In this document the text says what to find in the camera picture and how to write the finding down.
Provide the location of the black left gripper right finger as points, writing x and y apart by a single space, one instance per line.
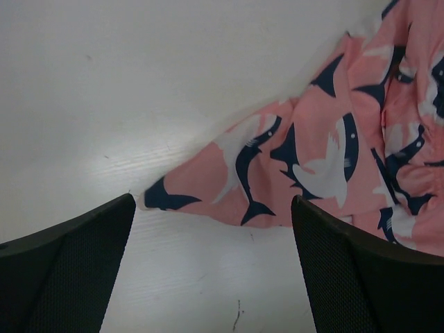
357 282

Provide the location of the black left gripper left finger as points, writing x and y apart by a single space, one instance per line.
60 279

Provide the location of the pink shark print shorts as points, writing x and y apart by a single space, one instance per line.
364 141

